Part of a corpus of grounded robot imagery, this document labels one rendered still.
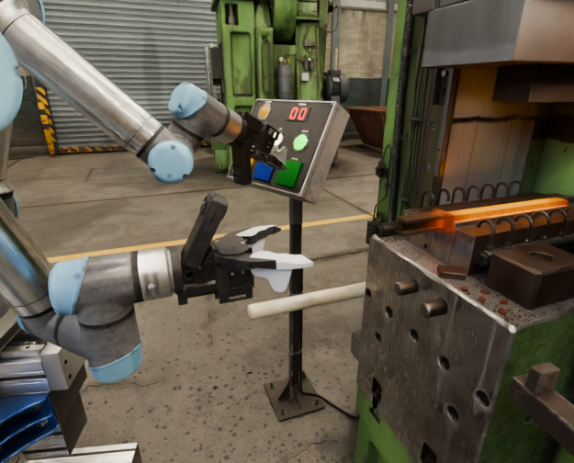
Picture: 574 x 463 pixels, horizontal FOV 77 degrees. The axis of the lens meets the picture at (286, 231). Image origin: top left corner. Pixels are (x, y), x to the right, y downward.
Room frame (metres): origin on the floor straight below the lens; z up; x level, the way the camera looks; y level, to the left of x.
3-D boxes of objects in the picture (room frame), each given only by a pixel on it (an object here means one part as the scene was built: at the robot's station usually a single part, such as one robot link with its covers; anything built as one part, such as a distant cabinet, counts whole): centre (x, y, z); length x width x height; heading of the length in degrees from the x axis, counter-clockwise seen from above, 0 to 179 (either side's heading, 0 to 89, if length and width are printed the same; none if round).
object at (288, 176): (1.01, -0.01, 1.01); 0.07 x 0.05 x 0.07; 45
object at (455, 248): (0.74, -0.49, 0.96); 0.42 x 0.20 x 0.09; 110
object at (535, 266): (0.53, -0.41, 0.95); 0.12 x 0.08 x 0.06; 110
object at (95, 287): (0.44, 0.26, 0.98); 0.11 x 0.08 x 0.09; 110
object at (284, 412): (1.17, -0.03, 0.05); 0.22 x 0.22 x 0.09; 20
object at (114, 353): (0.45, 0.28, 0.88); 0.11 x 0.08 x 0.11; 65
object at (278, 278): (0.47, 0.01, 0.98); 0.09 x 0.03 x 0.06; 74
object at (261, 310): (0.97, -0.09, 0.62); 0.44 x 0.05 x 0.05; 110
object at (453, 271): (0.58, -0.30, 0.92); 0.04 x 0.03 x 0.01; 75
